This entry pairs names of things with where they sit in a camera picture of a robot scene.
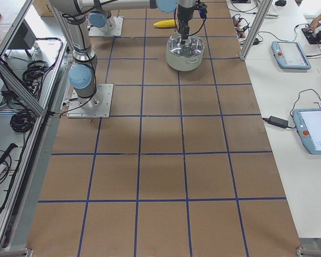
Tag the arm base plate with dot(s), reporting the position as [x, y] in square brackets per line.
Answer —
[116, 32]
[97, 106]

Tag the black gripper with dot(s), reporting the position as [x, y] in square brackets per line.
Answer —
[184, 16]

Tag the near teach pendant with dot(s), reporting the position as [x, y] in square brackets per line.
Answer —
[308, 126]

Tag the teach pendant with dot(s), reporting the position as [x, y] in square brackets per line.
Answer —
[290, 55]
[308, 126]

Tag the cardboard box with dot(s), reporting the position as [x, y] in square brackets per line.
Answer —
[44, 8]

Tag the black power adapter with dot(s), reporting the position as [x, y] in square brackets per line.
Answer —
[279, 122]

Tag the far teach pendant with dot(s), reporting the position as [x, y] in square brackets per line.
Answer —
[290, 55]

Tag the pale green electric pot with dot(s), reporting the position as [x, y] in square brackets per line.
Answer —
[183, 63]

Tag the glass pot lid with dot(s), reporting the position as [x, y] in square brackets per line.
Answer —
[191, 47]

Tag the yellow corn cob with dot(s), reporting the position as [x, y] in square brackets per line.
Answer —
[170, 23]

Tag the aluminium frame post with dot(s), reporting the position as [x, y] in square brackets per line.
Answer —
[260, 16]

